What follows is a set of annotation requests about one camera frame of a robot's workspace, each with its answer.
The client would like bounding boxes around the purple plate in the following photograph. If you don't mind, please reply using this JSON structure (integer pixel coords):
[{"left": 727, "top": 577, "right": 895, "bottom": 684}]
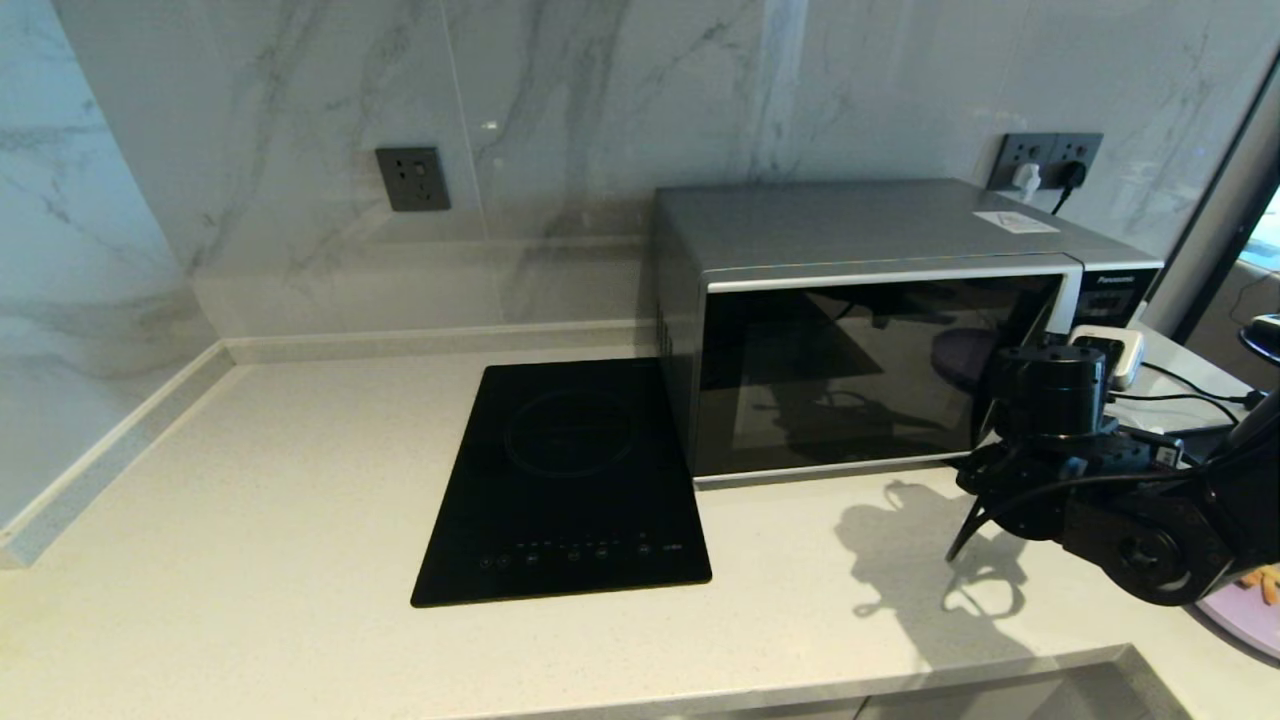
[{"left": 1195, "top": 565, "right": 1280, "bottom": 661}]

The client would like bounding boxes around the silver Panasonic microwave oven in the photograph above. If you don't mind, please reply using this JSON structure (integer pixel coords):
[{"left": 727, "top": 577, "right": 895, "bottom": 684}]
[{"left": 652, "top": 179, "right": 1164, "bottom": 489}]

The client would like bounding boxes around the white warning sticker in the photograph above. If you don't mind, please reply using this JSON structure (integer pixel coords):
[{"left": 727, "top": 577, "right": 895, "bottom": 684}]
[{"left": 973, "top": 209, "right": 1061, "bottom": 235}]

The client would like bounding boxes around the beige armchair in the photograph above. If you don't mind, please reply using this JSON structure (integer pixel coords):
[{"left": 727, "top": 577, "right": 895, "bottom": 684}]
[{"left": 1185, "top": 260, "right": 1280, "bottom": 391}]

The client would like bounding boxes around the black power plug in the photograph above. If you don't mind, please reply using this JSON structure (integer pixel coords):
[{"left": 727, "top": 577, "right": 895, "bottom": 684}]
[{"left": 1050, "top": 160, "right": 1090, "bottom": 215}]

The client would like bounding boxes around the black induction cooktop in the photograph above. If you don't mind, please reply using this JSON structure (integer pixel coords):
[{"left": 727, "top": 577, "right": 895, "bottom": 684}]
[{"left": 410, "top": 360, "right": 713, "bottom": 608}]

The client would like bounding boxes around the black power cable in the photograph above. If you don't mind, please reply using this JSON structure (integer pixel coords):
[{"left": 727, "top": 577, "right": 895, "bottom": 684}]
[
  {"left": 1106, "top": 392, "right": 1238, "bottom": 423},
  {"left": 1142, "top": 362, "right": 1261, "bottom": 407}
]

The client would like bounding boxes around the grey double wall socket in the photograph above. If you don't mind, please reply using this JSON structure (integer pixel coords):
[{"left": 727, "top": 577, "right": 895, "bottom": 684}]
[{"left": 987, "top": 132, "right": 1104, "bottom": 191}]

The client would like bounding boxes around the grey single wall socket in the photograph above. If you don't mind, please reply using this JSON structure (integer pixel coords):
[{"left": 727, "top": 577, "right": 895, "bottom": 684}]
[{"left": 375, "top": 147, "right": 451, "bottom": 212}]

